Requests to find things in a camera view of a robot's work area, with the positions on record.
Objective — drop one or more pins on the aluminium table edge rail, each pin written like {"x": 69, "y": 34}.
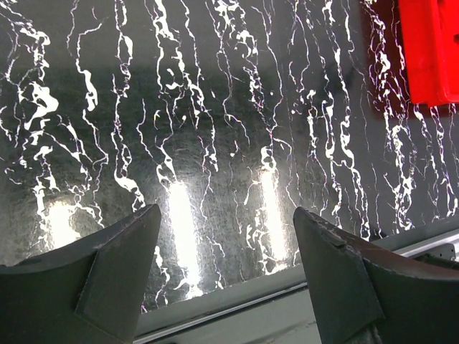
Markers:
{"x": 270, "y": 309}

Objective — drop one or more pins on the red plastic bin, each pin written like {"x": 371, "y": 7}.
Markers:
{"x": 430, "y": 42}

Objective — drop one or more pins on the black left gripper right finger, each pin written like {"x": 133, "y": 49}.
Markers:
{"x": 364, "y": 293}

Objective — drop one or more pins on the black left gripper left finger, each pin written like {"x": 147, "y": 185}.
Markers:
{"x": 89, "y": 291}

